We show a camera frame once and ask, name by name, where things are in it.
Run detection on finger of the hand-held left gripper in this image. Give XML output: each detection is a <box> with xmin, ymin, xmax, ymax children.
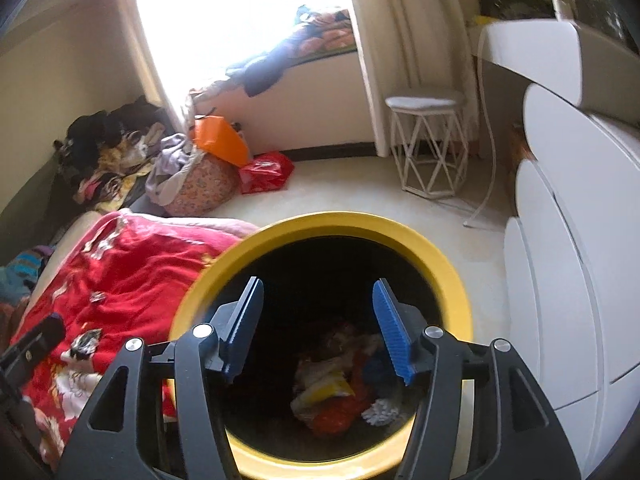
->
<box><xmin>0</xmin><ymin>312</ymin><xmax>67</xmax><ymax>386</ymax></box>

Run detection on dark clothes heap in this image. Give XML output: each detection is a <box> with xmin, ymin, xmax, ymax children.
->
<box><xmin>65</xmin><ymin>95</ymin><xmax>171</xmax><ymax>161</ymax></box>

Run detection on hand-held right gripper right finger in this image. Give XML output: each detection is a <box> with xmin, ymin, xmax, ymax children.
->
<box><xmin>372</xmin><ymin>277</ymin><xmax>583</xmax><ymax>480</ymax></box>

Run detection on floral laundry basket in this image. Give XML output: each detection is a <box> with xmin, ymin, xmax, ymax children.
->
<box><xmin>162</xmin><ymin>152</ymin><xmax>240</xmax><ymax>216</ymax></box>

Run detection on pile of mixed clothes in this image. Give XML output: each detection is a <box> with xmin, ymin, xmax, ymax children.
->
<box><xmin>55</xmin><ymin>125</ymin><xmax>171</xmax><ymax>211</ymax></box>

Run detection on red floral blanket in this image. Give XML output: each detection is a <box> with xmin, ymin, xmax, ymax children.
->
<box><xmin>10</xmin><ymin>210</ymin><xmax>256</xmax><ymax>466</ymax></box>

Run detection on red shopping bag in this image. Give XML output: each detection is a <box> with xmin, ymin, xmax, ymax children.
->
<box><xmin>239</xmin><ymin>151</ymin><xmax>296</xmax><ymax>195</ymax></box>

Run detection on white drawer cabinet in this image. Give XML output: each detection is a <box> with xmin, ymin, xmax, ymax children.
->
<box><xmin>502</xmin><ymin>82</ymin><xmax>640</xmax><ymax>411</ymax></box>

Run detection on window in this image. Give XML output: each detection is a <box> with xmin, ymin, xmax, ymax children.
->
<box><xmin>125</xmin><ymin>0</ymin><xmax>346</xmax><ymax>71</ymax></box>

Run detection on lavender garment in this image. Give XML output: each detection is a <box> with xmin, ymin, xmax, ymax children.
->
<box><xmin>145</xmin><ymin>132</ymin><xmax>201</xmax><ymax>206</ymax></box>

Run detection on white vanity desk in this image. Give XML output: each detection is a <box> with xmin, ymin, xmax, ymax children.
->
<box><xmin>467</xmin><ymin>20</ymin><xmax>640</xmax><ymax>116</ymax></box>

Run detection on orange white clothes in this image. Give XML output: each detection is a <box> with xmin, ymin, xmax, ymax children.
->
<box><xmin>187</xmin><ymin>77</ymin><xmax>236</xmax><ymax>103</ymax></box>

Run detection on red plastic bag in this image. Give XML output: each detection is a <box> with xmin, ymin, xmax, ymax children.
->
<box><xmin>310</xmin><ymin>350</ymin><xmax>376</xmax><ymax>436</ymax></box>

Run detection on beige bed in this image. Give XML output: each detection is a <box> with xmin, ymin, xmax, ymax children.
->
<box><xmin>20</xmin><ymin>209</ymin><xmax>118</xmax><ymax>306</ymax></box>

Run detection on yellow rimmed black bin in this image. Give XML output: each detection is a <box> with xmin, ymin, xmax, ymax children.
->
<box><xmin>169</xmin><ymin>211</ymin><xmax>473</xmax><ymax>476</ymax></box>

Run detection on grey headboard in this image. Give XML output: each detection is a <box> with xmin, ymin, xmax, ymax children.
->
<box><xmin>0</xmin><ymin>155</ymin><xmax>86</xmax><ymax>256</ymax></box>

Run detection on cream thick curtain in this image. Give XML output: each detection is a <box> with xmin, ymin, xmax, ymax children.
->
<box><xmin>340</xmin><ymin>0</ymin><xmax>478</xmax><ymax>158</ymax></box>

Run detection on pink snack packet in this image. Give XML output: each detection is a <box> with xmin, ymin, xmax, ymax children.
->
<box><xmin>320</xmin><ymin>322</ymin><xmax>381</xmax><ymax>361</ymax></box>

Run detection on white wire stool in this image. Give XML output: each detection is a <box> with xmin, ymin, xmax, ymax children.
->
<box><xmin>385</xmin><ymin>87</ymin><xmax>471</xmax><ymax>200</ymax></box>

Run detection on dark cosmetics organiser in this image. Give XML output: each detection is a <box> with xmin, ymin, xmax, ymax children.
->
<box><xmin>575</xmin><ymin>0</ymin><xmax>631</xmax><ymax>46</ymax></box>

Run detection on white cable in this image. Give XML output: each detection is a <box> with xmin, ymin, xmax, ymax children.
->
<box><xmin>462</xmin><ymin>25</ymin><xmax>501</xmax><ymax>228</ymax></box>

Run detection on black bag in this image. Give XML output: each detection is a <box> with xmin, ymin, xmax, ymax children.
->
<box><xmin>477</xmin><ymin>0</ymin><xmax>556</xmax><ymax>23</ymax></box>

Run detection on orange patterned blanket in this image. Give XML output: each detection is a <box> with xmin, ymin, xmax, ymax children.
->
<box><xmin>290</xmin><ymin>5</ymin><xmax>358</xmax><ymax>58</ymax></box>

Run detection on yellow white snack packet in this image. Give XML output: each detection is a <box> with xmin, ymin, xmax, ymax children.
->
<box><xmin>290</xmin><ymin>355</ymin><xmax>356</xmax><ymax>416</ymax></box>

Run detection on orange bag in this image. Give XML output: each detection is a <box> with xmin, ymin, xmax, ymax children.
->
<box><xmin>192</xmin><ymin>115</ymin><xmax>251</xmax><ymax>168</ymax></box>

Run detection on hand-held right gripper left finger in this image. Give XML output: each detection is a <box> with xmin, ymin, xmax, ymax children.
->
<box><xmin>55</xmin><ymin>276</ymin><xmax>265</xmax><ymax>480</ymax></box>

